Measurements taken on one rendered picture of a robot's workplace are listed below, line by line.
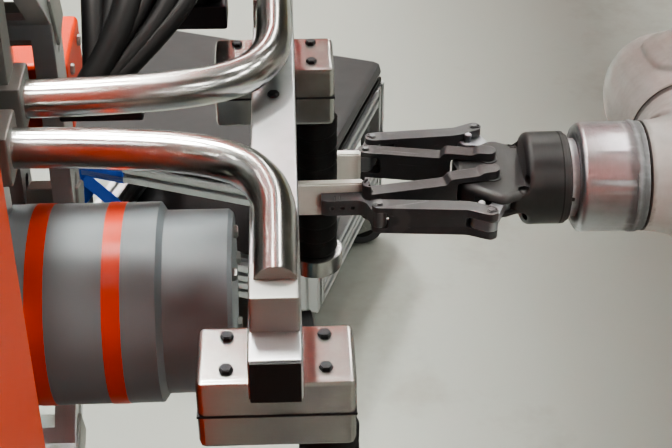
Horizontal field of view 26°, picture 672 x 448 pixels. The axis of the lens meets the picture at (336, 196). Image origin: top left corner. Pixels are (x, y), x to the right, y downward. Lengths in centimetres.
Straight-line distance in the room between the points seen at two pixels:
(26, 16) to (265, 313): 44
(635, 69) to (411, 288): 113
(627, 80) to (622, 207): 18
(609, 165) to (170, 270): 37
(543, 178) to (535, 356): 114
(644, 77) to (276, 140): 45
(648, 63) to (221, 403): 62
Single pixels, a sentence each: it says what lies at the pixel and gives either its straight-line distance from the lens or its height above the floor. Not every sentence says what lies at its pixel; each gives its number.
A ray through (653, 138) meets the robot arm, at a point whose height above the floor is 87.
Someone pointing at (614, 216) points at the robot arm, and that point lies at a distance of 117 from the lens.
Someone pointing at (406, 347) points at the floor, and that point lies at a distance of 227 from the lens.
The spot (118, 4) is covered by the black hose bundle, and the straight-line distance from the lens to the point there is 102.
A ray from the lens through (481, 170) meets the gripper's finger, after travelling 116.
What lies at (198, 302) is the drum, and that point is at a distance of 96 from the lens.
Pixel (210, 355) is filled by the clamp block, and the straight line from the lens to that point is 83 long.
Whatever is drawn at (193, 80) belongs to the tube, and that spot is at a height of 101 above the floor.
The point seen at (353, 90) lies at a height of 34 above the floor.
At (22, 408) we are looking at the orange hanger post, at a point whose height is 118.
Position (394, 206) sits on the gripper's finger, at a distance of 113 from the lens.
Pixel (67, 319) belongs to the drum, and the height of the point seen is 89.
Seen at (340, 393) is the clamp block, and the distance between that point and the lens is 82.
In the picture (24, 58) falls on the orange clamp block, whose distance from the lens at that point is 126.
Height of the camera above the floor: 150
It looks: 35 degrees down
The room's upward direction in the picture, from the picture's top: straight up
